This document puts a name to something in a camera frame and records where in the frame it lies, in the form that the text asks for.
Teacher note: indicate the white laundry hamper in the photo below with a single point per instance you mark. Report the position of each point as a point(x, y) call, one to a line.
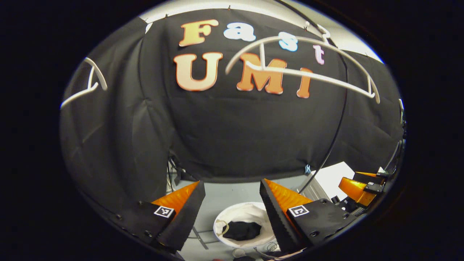
point(250, 212)

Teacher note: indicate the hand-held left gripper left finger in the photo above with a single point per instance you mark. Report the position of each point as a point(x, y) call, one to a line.
point(186, 217)

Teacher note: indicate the black backdrop cloth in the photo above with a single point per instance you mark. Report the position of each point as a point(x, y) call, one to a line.
point(235, 137)

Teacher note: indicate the black metal clothes rack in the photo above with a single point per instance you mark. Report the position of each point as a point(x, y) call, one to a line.
point(346, 87)

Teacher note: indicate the small blue clip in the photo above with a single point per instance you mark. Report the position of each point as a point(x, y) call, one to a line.
point(307, 169)

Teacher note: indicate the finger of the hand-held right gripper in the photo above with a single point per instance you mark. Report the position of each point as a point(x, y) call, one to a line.
point(357, 190)
point(369, 175)

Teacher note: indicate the white metal cabinet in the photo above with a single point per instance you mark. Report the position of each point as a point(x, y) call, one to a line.
point(333, 177)

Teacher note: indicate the black knit jacket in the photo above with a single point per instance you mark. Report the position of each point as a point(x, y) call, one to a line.
point(243, 231)

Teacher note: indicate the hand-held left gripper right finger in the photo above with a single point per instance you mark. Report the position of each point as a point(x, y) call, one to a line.
point(275, 221)

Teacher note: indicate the white plastic hanger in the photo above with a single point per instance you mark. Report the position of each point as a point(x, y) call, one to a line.
point(79, 95)
point(290, 72)

